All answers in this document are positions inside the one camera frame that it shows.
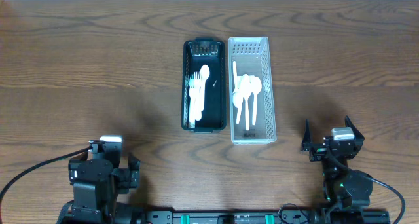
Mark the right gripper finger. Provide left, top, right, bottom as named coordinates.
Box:
left=302, top=119, right=312, bottom=145
left=344, top=115, right=365, bottom=141

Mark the white plastic spoon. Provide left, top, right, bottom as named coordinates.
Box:
left=232, top=61, right=243, bottom=109
left=200, top=65, right=210, bottom=111
left=250, top=75, right=262, bottom=126
left=239, top=74, right=251, bottom=130
left=236, top=74, right=249, bottom=124

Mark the white plastic fork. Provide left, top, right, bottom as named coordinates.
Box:
left=189, top=72, right=199, bottom=124
left=193, top=71, right=202, bottom=121

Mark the clear perforated plastic basket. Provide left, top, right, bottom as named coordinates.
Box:
left=228, top=37, right=277, bottom=145

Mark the teal handled plastic fork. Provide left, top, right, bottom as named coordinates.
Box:
left=188, top=73, right=197, bottom=128

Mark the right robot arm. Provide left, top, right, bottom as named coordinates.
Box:
left=301, top=117, right=373, bottom=223

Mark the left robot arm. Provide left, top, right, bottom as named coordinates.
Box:
left=57, top=135, right=146, bottom=224

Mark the black plastic basket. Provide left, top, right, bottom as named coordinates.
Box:
left=181, top=37, right=227, bottom=133

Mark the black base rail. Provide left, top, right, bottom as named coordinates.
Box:
left=136, top=209, right=390, bottom=224

